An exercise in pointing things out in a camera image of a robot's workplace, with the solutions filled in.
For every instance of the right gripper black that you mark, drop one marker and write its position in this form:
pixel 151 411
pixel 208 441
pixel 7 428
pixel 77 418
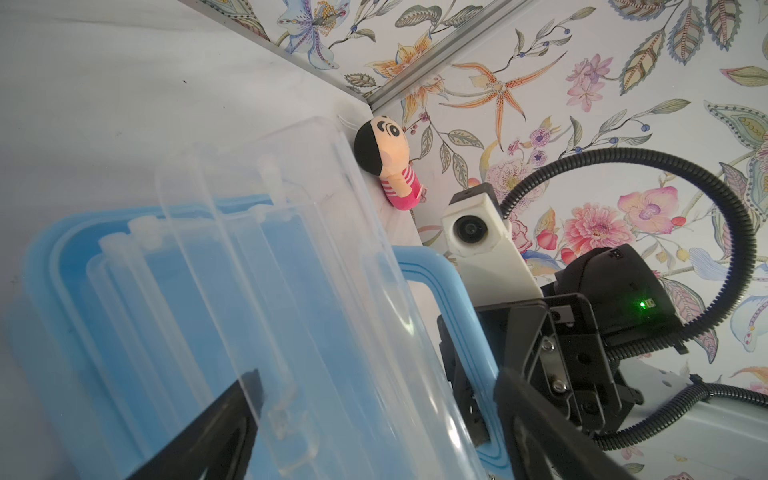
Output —
pixel 564 343

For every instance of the clear tool box lid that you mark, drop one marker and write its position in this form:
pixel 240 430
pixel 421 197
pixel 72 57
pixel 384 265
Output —
pixel 271 258

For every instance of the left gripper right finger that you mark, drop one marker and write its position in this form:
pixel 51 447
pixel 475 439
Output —
pixel 539 439

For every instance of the blue plastic tool box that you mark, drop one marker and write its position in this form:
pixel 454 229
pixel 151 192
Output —
pixel 53 330

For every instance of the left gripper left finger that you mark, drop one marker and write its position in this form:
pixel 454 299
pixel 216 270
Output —
pixel 218 444

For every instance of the pink plush doll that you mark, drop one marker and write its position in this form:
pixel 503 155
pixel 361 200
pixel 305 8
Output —
pixel 382 150

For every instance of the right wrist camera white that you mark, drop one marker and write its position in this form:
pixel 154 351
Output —
pixel 487 249

